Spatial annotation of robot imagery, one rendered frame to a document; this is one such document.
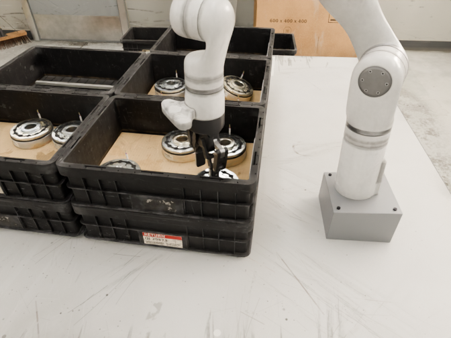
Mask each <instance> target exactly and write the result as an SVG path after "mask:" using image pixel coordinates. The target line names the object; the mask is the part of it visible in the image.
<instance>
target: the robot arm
mask: <svg viewBox="0 0 451 338"><path fill-rule="evenodd" d="M319 2H320V3H321V4H322V5H323V7H324V8H325V9H326V10H327V11H328V12H329V13H330V15H331V16H332V17H333V18H334V19H335V20H336V21H337V22H338V23H339V24H340V25H341V26H342V27H343V28H344V30H345V31H346V33H347V34H348V37H349V38H350V41H351V42H352V45H353V47H354V50H355V53H356V55H357V58H358V63H357V64H356V66H355V67H354V70H353V71H352V76H351V79H350V86H349V90H348V98H347V103H346V124H345V128H344V136H343V140H342V147H341V151H340V158H339V162H338V169H337V173H336V181H335V188H336V190H337V191H338V192H339V193H340V194H341V195H342V196H344V197H346V198H349V199H354V200H364V199H368V198H370V197H371V196H373V195H376V194H378V193H379V189H380V186H381V182H382V179H383V174H384V172H385V168H386V165H387V161H386V159H385V152H386V149H387V145H388V142H389V137H390V134H391V130H392V127H393V122H394V119H395V118H394V116H395V111H396V108H397V103H398V100H399V95H400V93H401V89H402V86H403V83H404V80H405V78H406V76H407V73H408V72H409V59H408V57H407V54H406V52H405V51H404V49H403V47H402V45H401V44H400V42H399V40H398V39H397V37H396V35H395V34H394V32H393V30H392V29H391V27H390V25H389V24H388V22H387V20H386V19H385V16H384V15H383V12H382V10H381V7H380V5H379V2H378V0H319ZM170 24H171V27H172V29H173V30H174V32H175V33H176V34H177V35H179V36H181V37H184V38H189V39H193V40H199V41H202V42H205V43H206V49H205V50H197V51H194V52H191V53H189V54H187V55H186V57H185V61H184V72H185V100H184V101H175V100H172V99H165V100H163V102H161V105H162V112H163V113H164V114H165V115H166V117H167V118H168V119H169V120H170V121H171V122H172V123H173V124H174V126H175V127H177V128H178V129H179V130H187V134H188V139H189V145H190V146H193V151H194V152H195V165H196V166H197V167H200V166H203V165H205V159H207V163H208V166H209V176H214V177H219V171H220V170H223V169H225V168H226V164H227V159H228V152H229V150H228V147H224V148H223V147H222V146H221V145H220V138H219V132H220V131H221V129H222V128H223V127H224V124H225V95H224V89H223V66H224V62H225V59H226V53H227V50H228V46H229V42H230V39H231V36H232V32H233V30H234V25H235V13H234V9H233V7H232V4H231V3H230V2H229V1H228V0H173V1H172V4H171V7H170ZM192 136H193V139H192ZM214 150H215V152H214V153H211V154H208V152H212V151H214ZM212 158H214V159H213V163H212V161H211V159H212Z"/></svg>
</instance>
